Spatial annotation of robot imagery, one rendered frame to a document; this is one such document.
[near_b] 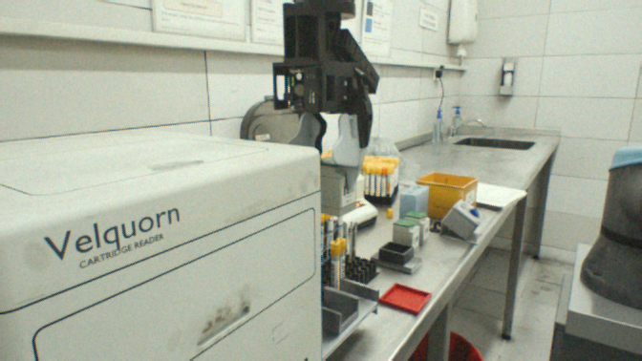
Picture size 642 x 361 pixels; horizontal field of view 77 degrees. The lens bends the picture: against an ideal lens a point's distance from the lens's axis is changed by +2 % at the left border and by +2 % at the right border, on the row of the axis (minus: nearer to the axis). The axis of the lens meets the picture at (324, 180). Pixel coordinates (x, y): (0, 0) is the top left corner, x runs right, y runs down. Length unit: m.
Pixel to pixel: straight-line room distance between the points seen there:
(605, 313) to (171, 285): 0.60
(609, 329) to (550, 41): 2.57
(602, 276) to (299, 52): 0.58
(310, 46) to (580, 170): 2.82
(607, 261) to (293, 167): 0.54
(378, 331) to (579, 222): 2.70
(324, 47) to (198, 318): 0.29
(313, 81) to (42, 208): 0.28
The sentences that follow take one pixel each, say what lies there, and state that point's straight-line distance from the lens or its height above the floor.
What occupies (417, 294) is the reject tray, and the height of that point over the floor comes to 0.88.
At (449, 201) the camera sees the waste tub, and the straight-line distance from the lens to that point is 1.11.
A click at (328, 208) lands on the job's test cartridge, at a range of 0.51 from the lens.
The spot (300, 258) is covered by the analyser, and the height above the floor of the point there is 1.07.
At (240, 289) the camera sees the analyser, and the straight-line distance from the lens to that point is 0.35.
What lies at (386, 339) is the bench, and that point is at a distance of 0.64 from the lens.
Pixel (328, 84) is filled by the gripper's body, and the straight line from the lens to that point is 0.44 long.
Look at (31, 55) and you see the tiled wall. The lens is 0.93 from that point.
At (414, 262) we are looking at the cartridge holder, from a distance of 0.84.
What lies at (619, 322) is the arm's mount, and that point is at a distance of 0.72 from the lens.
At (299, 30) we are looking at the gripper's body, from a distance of 0.45.
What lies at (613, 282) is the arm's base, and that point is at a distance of 0.77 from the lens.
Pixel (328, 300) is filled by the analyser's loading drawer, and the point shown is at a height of 0.93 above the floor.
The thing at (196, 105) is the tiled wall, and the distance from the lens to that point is 1.11.
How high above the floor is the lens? 1.24
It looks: 14 degrees down
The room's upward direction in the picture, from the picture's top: straight up
